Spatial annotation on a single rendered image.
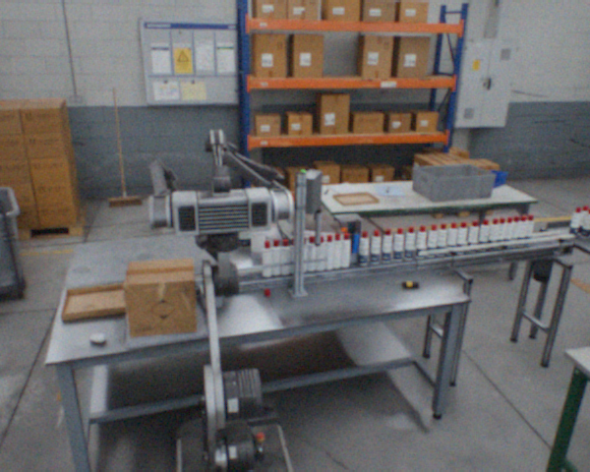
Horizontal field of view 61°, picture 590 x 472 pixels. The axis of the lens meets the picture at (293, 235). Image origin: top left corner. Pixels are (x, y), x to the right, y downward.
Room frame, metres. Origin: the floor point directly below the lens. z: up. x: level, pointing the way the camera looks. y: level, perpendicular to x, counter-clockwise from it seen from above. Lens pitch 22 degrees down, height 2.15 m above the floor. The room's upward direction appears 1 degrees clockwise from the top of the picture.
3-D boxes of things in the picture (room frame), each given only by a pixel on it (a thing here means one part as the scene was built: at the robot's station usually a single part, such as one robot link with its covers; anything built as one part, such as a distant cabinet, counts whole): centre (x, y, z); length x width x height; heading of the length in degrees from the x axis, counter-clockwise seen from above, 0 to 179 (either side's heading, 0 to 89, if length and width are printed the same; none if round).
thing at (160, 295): (2.09, 0.61, 0.99); 0.30 x 0.24 x 0.27; 102
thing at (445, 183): (4.40, -1.42, 0.91); 0.60 x 0.40 x 0.22; 106
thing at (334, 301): (2.71, 0.23, 0.82); 2.10 x 1.31 x 0.02; 107
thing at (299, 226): (2.44, -0.03, 1.16); 0.04 x 0.04 x 0.67; 17
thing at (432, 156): (6.62, -2.03, 0.32); 1.20 x 0.83 x 0.64; 12
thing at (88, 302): (2.27, 1.01, 0.85); 0.30 x 0.26 x 0.04; 107
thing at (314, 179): (2.52, -0.07, 1.38); 0.17 x 0.10 x 0.19; 162
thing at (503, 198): (4.42, -1.15, 0.40); 1.90 x 0.75 x 0.80; 103
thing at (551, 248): (2.98, -1.29, 0.47); 1.17 x 0.38 x 0.94; 107
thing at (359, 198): (4.16, -0.53, 0.82); 0.34 x 0.24 x 0.03; 109
